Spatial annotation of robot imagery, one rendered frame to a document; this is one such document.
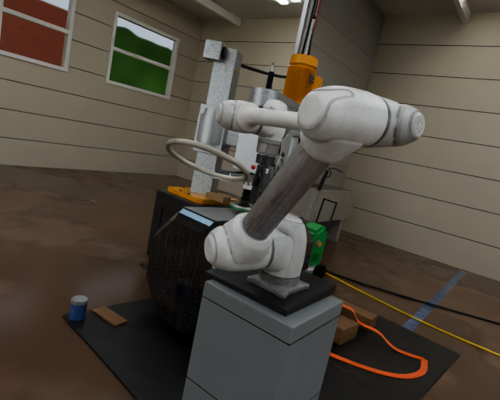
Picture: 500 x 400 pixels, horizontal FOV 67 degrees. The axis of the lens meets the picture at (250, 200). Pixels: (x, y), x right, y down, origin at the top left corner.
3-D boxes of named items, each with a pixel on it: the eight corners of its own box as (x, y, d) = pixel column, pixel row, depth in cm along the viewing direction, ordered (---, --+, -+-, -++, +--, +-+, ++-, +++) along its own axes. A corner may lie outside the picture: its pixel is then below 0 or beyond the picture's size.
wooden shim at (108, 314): (91, 311, 256) (91, 309, 255) (104, 307, 264) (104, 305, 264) (115, 327, 243) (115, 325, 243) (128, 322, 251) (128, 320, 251)
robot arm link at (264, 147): (277, 141, 155) (274, 156, 156) (255, 137, 153) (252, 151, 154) (283, 143, 146) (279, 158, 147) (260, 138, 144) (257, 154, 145)
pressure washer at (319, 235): (304, 267, 454) (321, 196, 441) (325, 279, 426) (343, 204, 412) (281, 267, 435) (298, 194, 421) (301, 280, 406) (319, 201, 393)
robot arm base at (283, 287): (315, 286, 152) (318, 272, 150) (282, 299, 135) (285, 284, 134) (279, 269, 163) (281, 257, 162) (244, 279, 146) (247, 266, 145)
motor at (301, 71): (283, 105, 341) (294, 59, 335) (317, 111, 330) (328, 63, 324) (274, 100, 316) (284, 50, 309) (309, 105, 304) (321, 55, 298)
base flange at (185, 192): (164, 190, 348) (165, 185, 347) (205, 192, 384) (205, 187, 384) (198, 204, 316) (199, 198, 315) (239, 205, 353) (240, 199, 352)
